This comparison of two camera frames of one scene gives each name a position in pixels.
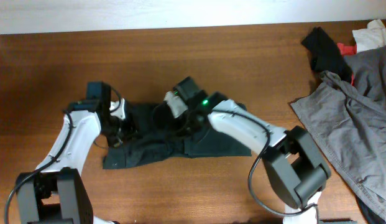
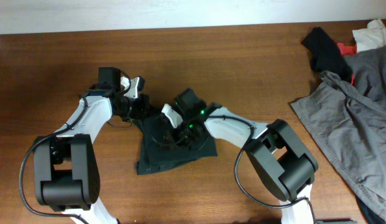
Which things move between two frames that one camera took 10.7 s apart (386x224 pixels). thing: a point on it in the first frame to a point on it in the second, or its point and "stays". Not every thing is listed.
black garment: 325,54 stays
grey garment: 353,123 stays
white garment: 376,36 stays
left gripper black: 132,131 to 143,104
